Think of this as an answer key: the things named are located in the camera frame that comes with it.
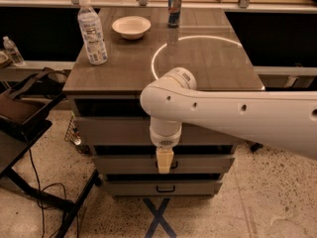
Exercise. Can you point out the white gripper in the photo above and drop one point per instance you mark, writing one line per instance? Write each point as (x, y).
(165, 139)

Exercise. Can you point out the grey top drawer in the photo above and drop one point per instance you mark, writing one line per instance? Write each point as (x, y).
(124, 122)

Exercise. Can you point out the black side table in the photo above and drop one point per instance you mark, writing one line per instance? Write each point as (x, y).
(12, 150)

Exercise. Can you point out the wire basket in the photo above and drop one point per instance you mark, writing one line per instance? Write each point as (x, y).
(73, 138)

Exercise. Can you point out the brown bag with strap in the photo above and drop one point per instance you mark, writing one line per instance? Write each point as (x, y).
(20, 117)

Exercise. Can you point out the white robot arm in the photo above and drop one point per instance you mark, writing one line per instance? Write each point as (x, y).
(280, 119)

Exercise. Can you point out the grey middle drawer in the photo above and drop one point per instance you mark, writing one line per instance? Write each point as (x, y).
(141, 160)

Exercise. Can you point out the white paper bowl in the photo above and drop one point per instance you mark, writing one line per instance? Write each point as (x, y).
(131, 27)

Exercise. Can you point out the blue silver energy drink can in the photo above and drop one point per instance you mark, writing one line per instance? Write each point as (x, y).
(174, 8)

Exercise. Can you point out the small water bottle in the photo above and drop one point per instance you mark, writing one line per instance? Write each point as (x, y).
(13, 52)

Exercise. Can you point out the black caster wheel leg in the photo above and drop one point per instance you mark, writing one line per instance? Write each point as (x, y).
(256, 146)

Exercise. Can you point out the grey drawer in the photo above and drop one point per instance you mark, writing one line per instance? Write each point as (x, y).
(162, 185)
(141, 160)
(124, 122)

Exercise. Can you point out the grey bottom drawer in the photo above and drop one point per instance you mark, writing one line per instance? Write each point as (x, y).
(162, 185)

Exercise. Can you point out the grey drawer cabinet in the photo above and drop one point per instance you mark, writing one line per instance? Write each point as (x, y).
(204, 43)

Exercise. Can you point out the large clear water bottle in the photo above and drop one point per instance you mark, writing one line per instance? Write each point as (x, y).
(92, 33)

